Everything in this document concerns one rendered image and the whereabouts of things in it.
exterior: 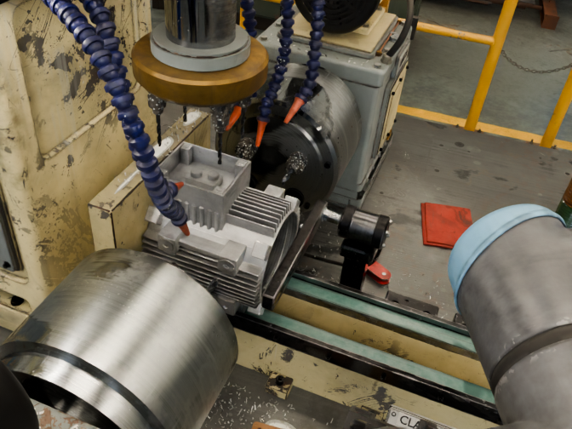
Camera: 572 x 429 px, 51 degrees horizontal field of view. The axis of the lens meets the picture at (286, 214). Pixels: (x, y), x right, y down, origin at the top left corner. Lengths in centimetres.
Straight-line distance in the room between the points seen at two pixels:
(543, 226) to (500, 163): 130
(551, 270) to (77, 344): 47
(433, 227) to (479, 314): 102
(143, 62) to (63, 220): 31
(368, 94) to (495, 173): 55
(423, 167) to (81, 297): 111
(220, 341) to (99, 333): 15
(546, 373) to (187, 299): 46
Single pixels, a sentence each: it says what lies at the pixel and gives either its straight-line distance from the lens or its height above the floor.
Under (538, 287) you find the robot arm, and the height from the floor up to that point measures 143.
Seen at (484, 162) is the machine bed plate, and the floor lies 80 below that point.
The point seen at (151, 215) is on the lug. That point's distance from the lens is 94.
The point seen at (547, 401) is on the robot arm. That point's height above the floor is 142.
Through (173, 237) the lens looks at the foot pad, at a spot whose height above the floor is 107.
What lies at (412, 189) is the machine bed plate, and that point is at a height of 80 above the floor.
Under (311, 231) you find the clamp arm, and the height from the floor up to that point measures 103.
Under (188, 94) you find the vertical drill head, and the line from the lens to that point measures 76.
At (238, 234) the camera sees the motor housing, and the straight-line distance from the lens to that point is 91.
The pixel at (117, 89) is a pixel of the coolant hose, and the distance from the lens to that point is 63.
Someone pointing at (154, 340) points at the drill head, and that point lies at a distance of 69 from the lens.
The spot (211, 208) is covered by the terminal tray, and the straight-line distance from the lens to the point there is 89.
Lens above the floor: 168
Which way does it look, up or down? 40 degrees down
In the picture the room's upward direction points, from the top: 6 degrees clockwise
